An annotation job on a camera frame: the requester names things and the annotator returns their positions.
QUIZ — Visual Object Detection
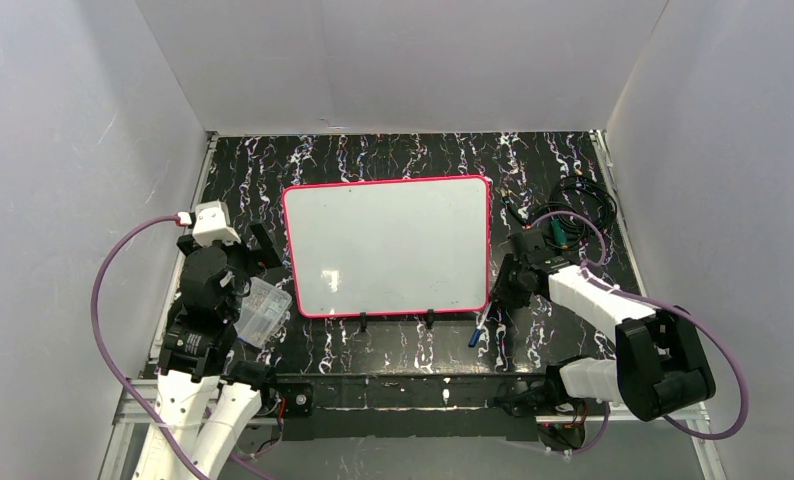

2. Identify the clear plastic screw box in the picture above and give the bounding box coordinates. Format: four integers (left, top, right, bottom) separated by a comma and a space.
235, 278, 292, 348

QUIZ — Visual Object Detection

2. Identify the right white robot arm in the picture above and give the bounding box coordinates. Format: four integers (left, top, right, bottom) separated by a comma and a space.
491, 229, 716, 421

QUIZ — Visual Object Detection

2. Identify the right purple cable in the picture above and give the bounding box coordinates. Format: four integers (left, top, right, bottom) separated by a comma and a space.
529, 210, 751, 458

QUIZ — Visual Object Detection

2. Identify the pink framed whiteboard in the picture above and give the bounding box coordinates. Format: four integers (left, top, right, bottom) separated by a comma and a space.
281, 175, 491, 319

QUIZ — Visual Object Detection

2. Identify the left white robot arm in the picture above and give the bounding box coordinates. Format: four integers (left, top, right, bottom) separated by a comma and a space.
133, 223, 282, 479

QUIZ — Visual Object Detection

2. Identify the coiled black cable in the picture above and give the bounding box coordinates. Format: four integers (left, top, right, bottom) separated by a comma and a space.
502, 173, 619, 253

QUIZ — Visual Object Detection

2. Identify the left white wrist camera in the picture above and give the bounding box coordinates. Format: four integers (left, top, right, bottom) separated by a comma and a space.
192, 200, 241, 247

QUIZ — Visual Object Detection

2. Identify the white blue whiteboard marker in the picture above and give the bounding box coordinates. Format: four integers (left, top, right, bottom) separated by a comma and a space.
467, 300, 493, 349

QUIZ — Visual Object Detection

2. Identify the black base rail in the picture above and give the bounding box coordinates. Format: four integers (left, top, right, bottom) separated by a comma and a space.
272, 374, 562, 441

